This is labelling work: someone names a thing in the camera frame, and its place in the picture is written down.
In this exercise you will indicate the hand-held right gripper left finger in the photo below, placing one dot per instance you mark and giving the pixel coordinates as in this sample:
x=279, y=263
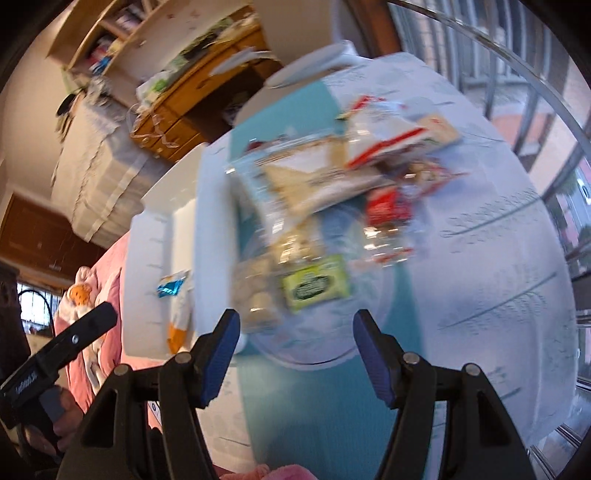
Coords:
x=219, y=364

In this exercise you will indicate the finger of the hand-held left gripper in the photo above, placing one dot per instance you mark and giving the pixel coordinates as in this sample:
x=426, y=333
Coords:
x=85, y=328

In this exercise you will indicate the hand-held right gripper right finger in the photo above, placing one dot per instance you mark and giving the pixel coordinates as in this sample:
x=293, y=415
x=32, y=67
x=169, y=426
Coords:
x=369, y=364

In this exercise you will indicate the round plate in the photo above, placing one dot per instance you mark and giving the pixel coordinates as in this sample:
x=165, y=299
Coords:
x=318, y=341

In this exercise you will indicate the clear bag of golden snacks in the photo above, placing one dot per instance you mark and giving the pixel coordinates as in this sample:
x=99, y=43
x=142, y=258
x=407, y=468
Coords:
x=258, y=286

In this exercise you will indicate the red white snack packet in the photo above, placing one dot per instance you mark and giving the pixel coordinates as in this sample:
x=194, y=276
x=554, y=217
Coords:
x=374, y=138

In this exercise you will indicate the person's left hand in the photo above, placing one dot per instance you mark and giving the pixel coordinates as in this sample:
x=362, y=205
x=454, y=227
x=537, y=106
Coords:
x=69, y=415

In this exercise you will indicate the orange white plush toy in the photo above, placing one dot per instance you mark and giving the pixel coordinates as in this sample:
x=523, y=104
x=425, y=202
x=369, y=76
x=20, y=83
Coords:
x=78, y=293

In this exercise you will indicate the orange white snack packet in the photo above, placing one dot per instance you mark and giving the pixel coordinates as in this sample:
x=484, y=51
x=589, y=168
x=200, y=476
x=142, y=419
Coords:
x=178, y=332

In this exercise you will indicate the pink blanket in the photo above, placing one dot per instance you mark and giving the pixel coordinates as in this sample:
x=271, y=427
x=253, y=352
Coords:
x=108, y=277

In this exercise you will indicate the teal striped placemat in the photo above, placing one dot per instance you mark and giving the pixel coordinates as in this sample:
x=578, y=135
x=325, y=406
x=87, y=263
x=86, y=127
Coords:
x=295, y=415

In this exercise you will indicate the blue candy wrapper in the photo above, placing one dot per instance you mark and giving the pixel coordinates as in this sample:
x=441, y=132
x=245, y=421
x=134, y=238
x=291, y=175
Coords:
x=168, y=286

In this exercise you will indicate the green snack packet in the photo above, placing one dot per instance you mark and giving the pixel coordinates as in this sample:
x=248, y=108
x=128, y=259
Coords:
x=316, y=282

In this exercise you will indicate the dark wooden cabinet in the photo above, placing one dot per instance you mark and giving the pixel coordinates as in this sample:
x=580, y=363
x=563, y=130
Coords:
x=41, y=235

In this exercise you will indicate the white storage box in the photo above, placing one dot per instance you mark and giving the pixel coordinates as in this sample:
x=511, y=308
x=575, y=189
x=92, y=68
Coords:
x=152, y=240

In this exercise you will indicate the red snowflake snack packet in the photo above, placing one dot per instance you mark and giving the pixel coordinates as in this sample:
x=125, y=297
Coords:
x=388, y=207

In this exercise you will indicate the white quilted bed cover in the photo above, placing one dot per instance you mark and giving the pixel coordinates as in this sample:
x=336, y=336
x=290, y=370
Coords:
x=101, y=161

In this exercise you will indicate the white patterned tablecloth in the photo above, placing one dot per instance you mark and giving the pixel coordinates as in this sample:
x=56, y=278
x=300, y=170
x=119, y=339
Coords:
x=485, y=230

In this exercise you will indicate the patterned clear snack wrapper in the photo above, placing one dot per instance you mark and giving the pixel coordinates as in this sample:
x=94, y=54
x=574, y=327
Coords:
x=429, y=177

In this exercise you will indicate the large clear beige snack bag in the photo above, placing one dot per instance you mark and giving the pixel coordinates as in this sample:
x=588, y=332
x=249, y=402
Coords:
x=300, y=180

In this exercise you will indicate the gold ribbon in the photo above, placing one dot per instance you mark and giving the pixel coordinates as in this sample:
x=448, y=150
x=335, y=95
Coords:
x=152, y=134

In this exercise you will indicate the cream snack packet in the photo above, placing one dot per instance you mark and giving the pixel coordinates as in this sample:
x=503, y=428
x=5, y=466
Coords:
x=438, y=129

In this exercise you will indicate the green white package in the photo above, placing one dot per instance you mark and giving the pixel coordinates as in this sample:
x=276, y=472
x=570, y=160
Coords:
x=159, y=85

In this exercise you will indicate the row of books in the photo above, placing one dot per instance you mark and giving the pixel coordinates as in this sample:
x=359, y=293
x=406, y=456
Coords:
x=104, y=53

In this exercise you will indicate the cream bookshelf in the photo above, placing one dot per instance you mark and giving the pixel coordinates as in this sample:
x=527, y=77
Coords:
x=138, y=41

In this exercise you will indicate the white desk lamp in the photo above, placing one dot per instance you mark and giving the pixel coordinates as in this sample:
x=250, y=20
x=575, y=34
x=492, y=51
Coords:
x=314, y=64

